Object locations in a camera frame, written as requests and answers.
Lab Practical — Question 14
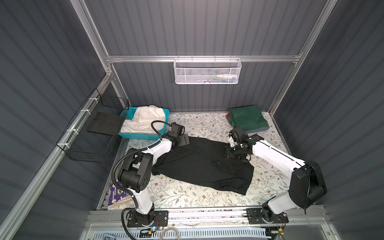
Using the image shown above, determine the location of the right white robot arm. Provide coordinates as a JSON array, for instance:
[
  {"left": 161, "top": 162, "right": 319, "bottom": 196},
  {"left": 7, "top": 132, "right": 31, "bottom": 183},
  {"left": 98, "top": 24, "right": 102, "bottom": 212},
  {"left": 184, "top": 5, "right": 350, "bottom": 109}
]
[{"left": 226, "top": 128, "right": 328, "bottom": 223}]

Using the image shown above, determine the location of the folded green t-shirt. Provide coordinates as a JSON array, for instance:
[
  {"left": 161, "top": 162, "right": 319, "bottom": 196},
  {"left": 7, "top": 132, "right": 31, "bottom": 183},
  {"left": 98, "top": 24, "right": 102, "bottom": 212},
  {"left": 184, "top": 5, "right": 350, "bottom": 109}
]
[{"left": 226, "top": 105, "right": 269, "bottom": 131}]

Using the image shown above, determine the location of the white wire wall basket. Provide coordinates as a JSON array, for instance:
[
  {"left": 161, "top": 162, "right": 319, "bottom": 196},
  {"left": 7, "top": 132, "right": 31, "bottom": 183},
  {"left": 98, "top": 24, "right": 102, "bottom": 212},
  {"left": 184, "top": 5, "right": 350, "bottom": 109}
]
[{"left": 173, "top": 57, "right": 242, "bottom": 85}]

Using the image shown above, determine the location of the purple book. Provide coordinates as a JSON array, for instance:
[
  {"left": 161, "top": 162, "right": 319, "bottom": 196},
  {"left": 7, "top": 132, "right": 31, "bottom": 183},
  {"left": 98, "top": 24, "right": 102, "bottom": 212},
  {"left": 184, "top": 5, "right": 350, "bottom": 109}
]
[{"left": 108, "top": 183, "right": 132, "bottom": 210}]

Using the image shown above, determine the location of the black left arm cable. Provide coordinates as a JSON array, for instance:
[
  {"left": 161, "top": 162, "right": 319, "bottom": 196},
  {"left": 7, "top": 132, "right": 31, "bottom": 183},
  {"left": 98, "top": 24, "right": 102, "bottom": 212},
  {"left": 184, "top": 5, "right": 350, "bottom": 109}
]
[{"left": 110, "top": 120, "right": 173, "bottom": 240}]

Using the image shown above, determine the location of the white t-shirt in basket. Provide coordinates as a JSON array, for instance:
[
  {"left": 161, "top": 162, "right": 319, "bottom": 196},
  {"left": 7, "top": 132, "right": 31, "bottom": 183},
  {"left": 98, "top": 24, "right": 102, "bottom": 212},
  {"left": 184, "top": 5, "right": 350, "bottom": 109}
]
[{"left": 120, "top": 106, "right": 167, "bottom": 135}]

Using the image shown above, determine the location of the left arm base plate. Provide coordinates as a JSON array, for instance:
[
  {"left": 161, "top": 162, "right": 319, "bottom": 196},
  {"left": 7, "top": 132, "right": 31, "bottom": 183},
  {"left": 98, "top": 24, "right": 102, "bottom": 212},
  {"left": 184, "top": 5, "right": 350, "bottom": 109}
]
[{"left": 126, "top": 211, "right": 169, "bottom": 228}]

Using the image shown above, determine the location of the black t-shirt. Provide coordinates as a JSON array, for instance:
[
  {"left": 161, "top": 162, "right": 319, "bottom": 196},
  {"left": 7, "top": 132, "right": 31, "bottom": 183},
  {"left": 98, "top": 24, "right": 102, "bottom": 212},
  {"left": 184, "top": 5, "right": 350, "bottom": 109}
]
[{"left": 152, "top": 137, "right": 254, "bottom": 196}]

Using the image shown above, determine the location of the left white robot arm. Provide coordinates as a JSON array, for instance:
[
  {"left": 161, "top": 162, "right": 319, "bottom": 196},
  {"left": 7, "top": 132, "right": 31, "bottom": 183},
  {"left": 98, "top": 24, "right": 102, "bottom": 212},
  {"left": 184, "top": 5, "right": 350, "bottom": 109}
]
[{"left": 111, "top": 121, "right": 190, "bottom": 224}]

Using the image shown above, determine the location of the black wire side basket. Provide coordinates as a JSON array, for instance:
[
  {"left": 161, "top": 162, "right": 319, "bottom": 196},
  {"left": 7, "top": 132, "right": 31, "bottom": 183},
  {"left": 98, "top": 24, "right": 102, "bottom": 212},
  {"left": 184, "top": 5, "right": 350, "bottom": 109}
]
[{"left": 57, "top": 91, "right": 129, "bottom": 164}]

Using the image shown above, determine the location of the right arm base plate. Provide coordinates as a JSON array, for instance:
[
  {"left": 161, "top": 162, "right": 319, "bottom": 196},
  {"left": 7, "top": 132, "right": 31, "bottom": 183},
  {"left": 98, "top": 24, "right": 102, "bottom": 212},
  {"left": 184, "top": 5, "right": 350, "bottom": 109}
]
[{"left": 243, "top": 207, "right": 289, "bottom": 225}]

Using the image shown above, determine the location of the floral table mat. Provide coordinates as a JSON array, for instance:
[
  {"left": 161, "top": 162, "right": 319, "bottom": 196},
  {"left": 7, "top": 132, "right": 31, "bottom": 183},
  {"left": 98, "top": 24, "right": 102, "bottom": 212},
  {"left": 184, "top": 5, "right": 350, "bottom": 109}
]
[{"left": 113, "top": 111, "right": 296, "bottom": 209}]

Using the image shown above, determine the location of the folded grey t-shirt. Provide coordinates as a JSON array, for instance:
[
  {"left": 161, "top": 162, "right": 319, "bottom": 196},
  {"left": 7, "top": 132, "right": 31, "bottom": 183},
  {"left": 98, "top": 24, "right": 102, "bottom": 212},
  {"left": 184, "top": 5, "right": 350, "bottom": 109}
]
[{"left": 245, "top": 126, "right": 270, "bottom": 134}]

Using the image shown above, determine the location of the white bottle in basket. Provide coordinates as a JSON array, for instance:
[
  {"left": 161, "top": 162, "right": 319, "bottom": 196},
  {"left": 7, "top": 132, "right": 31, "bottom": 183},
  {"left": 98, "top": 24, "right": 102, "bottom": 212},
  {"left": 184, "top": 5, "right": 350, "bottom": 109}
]
[{"left": 217, "top": 74, "right": 238, "bottom": 81}]

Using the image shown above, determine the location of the teal plastic laundry basket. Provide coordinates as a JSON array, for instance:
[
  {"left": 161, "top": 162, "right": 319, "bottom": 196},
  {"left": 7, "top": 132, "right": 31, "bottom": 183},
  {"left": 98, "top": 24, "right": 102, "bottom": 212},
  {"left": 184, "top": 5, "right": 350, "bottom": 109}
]
[{"left": 119, "top": 106, "right": 170, "bottom": 141}]

